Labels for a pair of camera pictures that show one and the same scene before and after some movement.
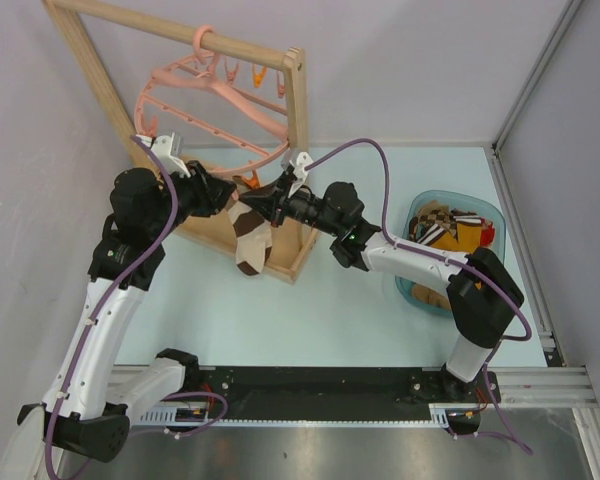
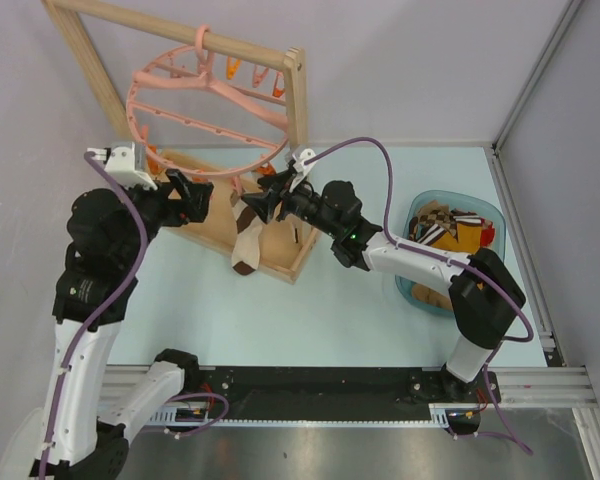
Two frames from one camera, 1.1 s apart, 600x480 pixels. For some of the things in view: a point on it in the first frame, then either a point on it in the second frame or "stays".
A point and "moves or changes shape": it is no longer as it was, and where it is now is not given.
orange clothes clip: x=254 y=182 to x=267 y=170
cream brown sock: x=253 y=238 moves or changes shape
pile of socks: x=435 y=225 stays
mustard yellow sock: x=468 y=239 stays
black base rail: x=322 y=393 stays
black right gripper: x=268 y=201 stays
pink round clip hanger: x=222 y=126 moves or changes shape
